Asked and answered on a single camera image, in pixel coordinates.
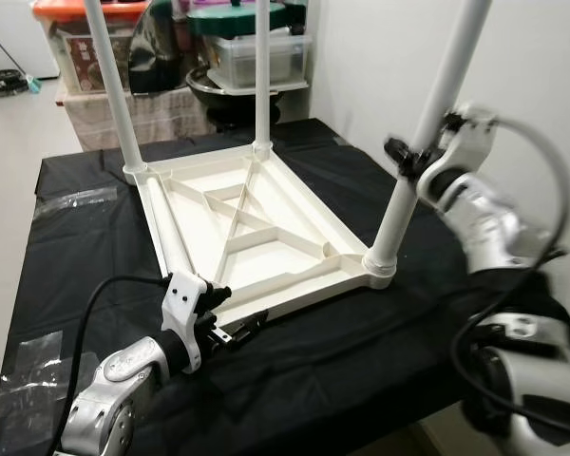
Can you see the clear crossed tape patch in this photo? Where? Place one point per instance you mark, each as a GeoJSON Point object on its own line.
{"type": "Point", "coordinates": [33, 370]}

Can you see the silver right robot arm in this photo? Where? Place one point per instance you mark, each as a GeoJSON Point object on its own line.
{"type": "Point", "coordinates": [484, 218]}

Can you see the beige patterned table cloth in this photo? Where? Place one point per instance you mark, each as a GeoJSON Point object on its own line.
{"type": "Point", "coordinates": [85, 119]}

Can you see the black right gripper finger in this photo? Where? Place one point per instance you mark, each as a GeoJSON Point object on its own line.
{"type": "Point", "coordinates": [395, 150]}

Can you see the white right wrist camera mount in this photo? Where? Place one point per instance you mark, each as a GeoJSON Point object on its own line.
{"type": "Point", "coordinates": [465, 142]}

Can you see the black round floor device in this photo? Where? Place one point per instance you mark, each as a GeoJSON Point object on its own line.
{"type": "Point", "coordinates": [0, 84]}

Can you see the black tablecloth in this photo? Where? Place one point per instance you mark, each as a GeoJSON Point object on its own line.
{"type": "Point", "coordinates": [313, 380]}

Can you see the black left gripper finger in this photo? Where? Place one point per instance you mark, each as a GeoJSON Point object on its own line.
{"type": "Point", "coordinates": [247, 328]}
{"type": "Point", "coordinates": [217, 294]}

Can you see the black round wok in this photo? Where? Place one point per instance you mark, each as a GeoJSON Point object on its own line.
{"type": "Point", "coordinates": [223, 103]}

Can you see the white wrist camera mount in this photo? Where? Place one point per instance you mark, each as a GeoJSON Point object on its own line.
{"type": "Point", "coordinates": [465, 142]}
{"type": "Point", "coordinates": [180, 304]}

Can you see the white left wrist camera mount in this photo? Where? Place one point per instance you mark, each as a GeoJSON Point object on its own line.
{"type": "Point", "coordinates": [180, 304]}

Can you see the dark green round lid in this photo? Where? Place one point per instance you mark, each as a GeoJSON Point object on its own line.
{"type": "Point", "coordinates": [228, 17]}

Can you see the broom with teal head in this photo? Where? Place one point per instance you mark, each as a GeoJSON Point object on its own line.
{"type": "Point", "coordinates": [33, 85]}

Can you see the clear plastic storage bin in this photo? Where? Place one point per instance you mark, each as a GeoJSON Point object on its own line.
{"type": "Point", "coordinates": [233, 62]}

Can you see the white plastic children table top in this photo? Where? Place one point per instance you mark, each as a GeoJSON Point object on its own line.
{"type": "Point", "coordinates": [266, 237]}

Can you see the black plastic bag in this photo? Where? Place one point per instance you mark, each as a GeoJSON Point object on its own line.
{"type": "Point", "coordinates": [161, 52]}

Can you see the storage box with orange lid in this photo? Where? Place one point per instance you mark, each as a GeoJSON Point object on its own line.
{"type": "Point", "coordinates": [66, 52]}

